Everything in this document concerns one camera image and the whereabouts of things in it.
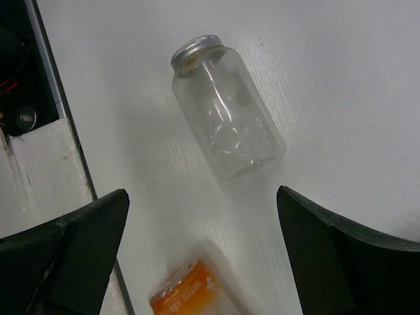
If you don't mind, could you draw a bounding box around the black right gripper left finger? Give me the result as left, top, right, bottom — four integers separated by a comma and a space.
1, 189, 129, 314

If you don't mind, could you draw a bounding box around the large orange juice bottle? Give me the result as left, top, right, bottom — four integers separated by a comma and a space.
149, 257, 243, 315

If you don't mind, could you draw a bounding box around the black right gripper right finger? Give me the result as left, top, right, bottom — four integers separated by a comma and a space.
276, 186, 419, 314

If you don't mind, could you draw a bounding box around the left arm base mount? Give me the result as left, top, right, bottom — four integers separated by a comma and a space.
1, 1, 70, 137

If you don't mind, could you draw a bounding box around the clear jar metal lid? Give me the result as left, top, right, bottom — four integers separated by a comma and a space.
171, 35, 285, 180

